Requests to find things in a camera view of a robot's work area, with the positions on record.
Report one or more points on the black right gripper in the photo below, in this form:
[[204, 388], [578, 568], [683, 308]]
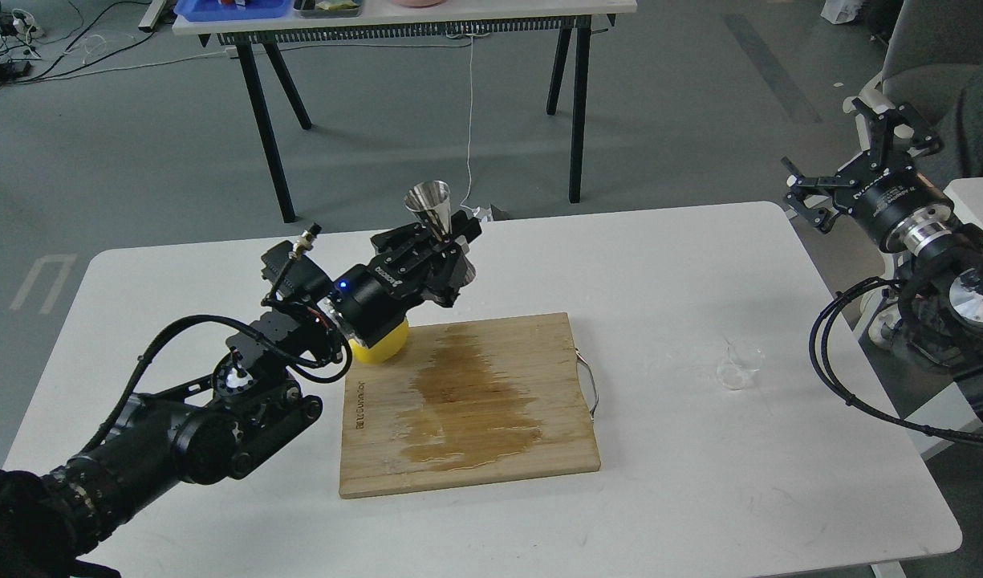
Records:
[[898, 208]]

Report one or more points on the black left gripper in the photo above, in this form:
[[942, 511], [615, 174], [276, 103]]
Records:
[[369, 300]]

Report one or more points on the steel double jigger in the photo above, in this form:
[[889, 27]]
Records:
[[429, 203]]

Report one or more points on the small clear glass cup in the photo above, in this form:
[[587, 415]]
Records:
[[737, 369]]

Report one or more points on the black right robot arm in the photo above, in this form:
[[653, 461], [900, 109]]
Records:
[[934, 291]]

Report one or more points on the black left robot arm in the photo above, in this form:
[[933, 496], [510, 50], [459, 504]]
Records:
[[227, 423]]

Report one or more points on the yellow lemon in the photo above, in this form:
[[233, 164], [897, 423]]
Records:
[[385, 349]]

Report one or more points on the white office chair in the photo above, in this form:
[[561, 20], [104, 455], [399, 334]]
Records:
[[933, 50]]

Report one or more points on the bamboo cutting board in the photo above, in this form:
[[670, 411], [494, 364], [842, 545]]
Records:
[[468, 403]]

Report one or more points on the white table black legs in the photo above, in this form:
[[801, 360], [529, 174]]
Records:
[[419, 25]]

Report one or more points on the blue plastic tray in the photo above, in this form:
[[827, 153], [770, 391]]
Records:
[[223, 11]]

